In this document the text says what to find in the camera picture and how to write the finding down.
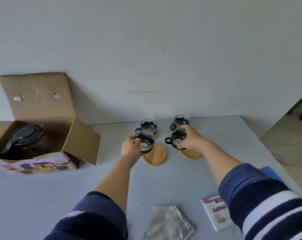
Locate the person's left hand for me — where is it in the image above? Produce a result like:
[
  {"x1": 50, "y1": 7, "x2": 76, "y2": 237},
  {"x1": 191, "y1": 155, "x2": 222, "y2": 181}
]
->
[{"x1": 121, "y1": 135, "x2": 145, "y2": 168}]

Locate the person's right hand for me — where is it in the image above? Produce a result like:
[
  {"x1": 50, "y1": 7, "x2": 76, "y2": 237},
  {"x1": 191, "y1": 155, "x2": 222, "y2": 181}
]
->
[{"x1": 176, "y1": 125, "x2": 207, "y2": 153}]

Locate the glass cup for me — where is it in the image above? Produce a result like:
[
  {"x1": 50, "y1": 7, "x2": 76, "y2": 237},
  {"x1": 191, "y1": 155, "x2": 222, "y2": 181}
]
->
[
  {"x1": 169, "y1": 114, "x2": 191, "y2": 131},
  {"x1": 133, "y1": 130, "x2": 156, "y2": 154},
  {"x1": 165, "y1": 128, "x2": 188, "y2": 151},
  {"x1": 135, "y1": 118, "x2": 158, "y2": 135}
]

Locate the red cardboard tea set box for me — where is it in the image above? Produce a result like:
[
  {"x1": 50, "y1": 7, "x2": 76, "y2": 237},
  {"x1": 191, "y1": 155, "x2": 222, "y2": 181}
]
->
[{"x1": 0, "y1": 72, "x2": 101, "y2": 176}]

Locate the glass teapot black lid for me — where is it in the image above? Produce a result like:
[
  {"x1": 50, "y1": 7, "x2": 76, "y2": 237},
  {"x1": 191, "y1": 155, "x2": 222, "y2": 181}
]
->
[{"x1": 0, "y1": 123, "x2": 48, "y2": 160}]

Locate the person's right forearm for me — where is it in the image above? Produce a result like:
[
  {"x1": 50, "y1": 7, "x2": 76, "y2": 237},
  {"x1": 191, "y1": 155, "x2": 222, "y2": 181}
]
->
[{"x1": 200, "y1": 145, "x2": 302, "y2": 240}]

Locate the person's left forearm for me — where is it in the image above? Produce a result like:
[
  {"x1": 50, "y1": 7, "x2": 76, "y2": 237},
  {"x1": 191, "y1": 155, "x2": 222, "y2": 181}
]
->
[{"x1": 43, "y1": 157, "x2": 139, "y2": 240}]

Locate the purple white small packet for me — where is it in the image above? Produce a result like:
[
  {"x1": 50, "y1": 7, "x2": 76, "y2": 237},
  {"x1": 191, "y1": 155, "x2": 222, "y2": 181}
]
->
[{"x1": 201, "y1": 194, "x2": 235, "y2": 232}]

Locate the pile of silver foil packets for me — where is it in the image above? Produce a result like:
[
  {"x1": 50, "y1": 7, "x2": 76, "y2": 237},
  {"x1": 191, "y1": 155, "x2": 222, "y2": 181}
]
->
[{"x1": 142, "y1": 205, "x2": 195, "y2": 240}]

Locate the blue paper pack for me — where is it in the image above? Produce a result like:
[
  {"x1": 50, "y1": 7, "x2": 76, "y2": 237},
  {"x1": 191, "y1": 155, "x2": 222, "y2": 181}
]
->
[{"x1": 259, "y1": 166, "x2": 292, "y2": 192}]

